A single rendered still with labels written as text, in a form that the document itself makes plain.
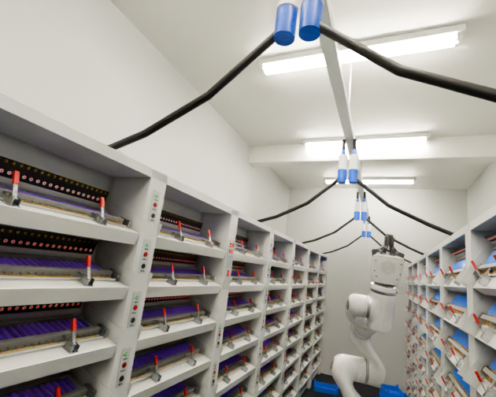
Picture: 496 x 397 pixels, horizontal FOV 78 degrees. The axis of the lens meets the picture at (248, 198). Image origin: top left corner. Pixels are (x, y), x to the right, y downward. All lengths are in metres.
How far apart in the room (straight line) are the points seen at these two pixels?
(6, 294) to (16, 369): 0.19
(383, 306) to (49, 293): 1.02
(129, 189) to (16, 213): 0.47
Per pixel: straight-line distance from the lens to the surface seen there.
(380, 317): 1.19
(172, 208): 1.65
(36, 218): 0.96
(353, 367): 1.55
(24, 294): 0.98
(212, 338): 1.81
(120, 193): 1.30
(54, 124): 0.99
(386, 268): 1.17
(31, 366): 1.05
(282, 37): 0.98
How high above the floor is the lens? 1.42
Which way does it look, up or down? 12 degrees up
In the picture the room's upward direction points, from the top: 7 degrees clockwise
